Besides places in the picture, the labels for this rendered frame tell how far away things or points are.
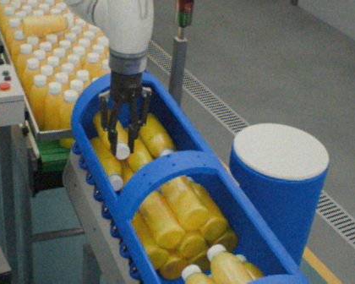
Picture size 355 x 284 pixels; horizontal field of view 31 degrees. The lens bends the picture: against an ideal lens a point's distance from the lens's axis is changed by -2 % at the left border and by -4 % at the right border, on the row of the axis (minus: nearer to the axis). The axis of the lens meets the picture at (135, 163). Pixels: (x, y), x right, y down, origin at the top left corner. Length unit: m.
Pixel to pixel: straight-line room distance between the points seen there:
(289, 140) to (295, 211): 0.22
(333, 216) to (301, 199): 1.61
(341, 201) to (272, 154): 1.74
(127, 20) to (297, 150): 0.70
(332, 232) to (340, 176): 0.52
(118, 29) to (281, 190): 0.65
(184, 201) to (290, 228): 0.55
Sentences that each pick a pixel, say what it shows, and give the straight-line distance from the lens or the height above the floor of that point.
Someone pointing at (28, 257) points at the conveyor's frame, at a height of 0.22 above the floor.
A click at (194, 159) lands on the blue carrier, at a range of 1.44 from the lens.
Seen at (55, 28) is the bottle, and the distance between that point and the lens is 2.32.
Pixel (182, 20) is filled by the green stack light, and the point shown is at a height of 1.18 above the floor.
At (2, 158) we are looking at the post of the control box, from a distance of 2.12.
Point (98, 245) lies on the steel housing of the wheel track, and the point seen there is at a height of 0.86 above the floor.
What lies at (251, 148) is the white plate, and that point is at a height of 1.04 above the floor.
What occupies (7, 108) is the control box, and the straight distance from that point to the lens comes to 1.93.
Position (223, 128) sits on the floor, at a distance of 3.97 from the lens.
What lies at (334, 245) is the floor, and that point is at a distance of 3.28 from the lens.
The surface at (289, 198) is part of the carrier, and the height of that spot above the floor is 0.97.
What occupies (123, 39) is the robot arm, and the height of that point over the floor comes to 1.43.
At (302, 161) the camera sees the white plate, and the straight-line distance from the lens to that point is 1.87.
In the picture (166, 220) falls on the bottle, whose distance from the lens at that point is 1.43.
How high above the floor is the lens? 2.03
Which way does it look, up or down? 35 degrees down
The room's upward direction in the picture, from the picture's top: 5 degrees clockwise
